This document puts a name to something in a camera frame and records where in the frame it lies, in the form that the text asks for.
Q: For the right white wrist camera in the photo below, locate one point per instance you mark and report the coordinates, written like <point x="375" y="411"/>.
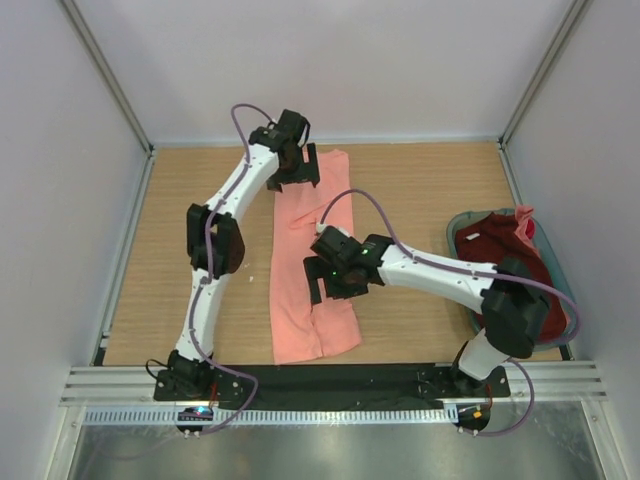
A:
<point x="323" y="229"/>

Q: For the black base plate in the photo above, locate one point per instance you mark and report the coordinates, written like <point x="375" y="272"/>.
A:
<point x="427" y="380"/>

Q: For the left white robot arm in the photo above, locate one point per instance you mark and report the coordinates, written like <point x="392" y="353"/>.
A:
<point x="275" y="155"/>

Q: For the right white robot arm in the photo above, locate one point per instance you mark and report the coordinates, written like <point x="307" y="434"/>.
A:
<point x="513" y="309"/>

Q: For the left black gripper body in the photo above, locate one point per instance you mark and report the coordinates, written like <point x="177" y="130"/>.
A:
<point x="297" y="170"/>

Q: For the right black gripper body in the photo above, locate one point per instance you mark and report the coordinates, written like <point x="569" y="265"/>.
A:
<point x="339" y="285"/>

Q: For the white slotted cable duct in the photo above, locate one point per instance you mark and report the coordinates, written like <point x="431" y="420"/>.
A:
<point x="198" y="417"/>

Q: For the teal plastic basket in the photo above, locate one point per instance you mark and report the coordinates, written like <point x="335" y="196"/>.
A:
<point x="489" y="236"/>

